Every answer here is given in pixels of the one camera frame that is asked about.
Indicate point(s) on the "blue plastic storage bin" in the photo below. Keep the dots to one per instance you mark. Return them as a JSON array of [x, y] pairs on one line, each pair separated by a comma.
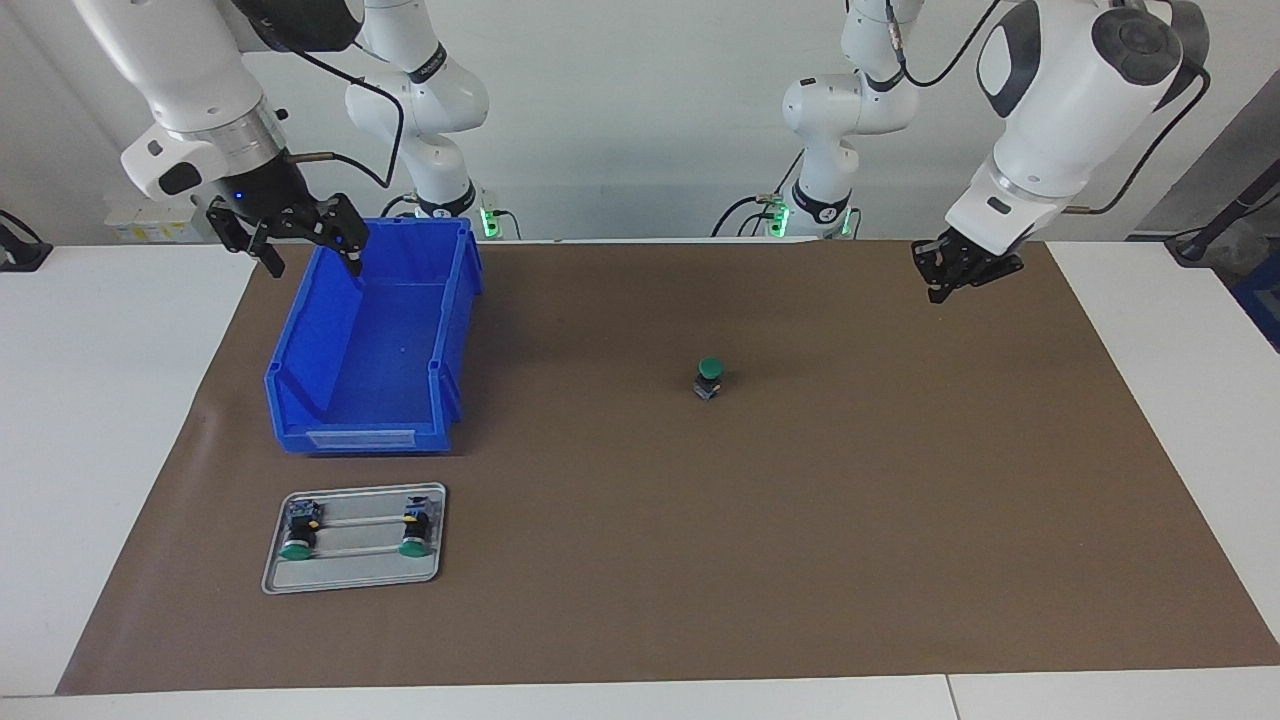
[[380, 350]]

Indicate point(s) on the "black stand pole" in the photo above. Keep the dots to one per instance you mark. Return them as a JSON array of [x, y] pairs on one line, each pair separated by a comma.
[[1195, 245]]

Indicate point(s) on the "blue crate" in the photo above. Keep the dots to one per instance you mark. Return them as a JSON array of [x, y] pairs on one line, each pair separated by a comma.
[[1262, 300]]

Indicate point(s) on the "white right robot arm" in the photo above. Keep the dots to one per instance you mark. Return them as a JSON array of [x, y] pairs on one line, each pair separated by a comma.
[[190, 70]]

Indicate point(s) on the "black clamp mount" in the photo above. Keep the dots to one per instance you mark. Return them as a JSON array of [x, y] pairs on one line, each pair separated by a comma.
[[20, 258]]

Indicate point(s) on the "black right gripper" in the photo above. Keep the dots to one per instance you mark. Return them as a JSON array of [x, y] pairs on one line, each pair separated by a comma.
[[270, 200]]

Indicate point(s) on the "white wall socket box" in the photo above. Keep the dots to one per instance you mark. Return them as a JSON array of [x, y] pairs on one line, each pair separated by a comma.
[[140, 215]]

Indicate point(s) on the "green push button switch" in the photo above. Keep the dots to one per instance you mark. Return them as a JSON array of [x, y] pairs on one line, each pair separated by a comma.
[[709, 368], [416, 525], [299, 530]]

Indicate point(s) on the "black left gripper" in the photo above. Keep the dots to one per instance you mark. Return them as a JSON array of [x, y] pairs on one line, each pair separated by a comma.
[[975, 258]]

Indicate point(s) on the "silver metal tray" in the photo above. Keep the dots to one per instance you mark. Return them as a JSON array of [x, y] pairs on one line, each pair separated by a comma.
[[350, 575]]

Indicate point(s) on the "brown table mat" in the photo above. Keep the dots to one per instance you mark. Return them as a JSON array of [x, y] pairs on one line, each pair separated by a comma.
[[750, 550]]

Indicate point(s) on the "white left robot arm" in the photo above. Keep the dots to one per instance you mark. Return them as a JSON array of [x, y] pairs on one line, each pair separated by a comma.
[[1070, 100]]

